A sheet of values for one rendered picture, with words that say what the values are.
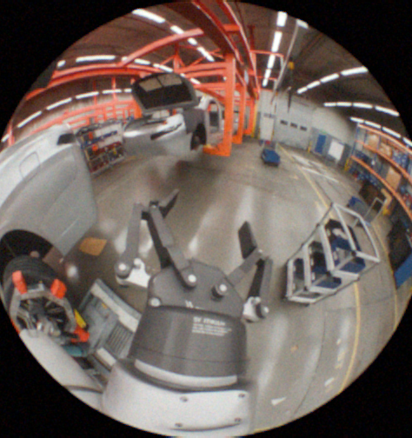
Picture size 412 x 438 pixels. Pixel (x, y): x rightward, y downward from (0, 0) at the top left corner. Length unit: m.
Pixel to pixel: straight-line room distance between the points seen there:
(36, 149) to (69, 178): 0.38
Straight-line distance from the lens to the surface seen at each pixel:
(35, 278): 1.01
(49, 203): 1.17
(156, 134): 2.37
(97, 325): 1.55
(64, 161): 1.17
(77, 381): 0.17
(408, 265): 5.08
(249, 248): 0.19
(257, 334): 1.48
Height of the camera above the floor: 1.39
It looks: 44 degrees down
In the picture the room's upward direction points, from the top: straight up
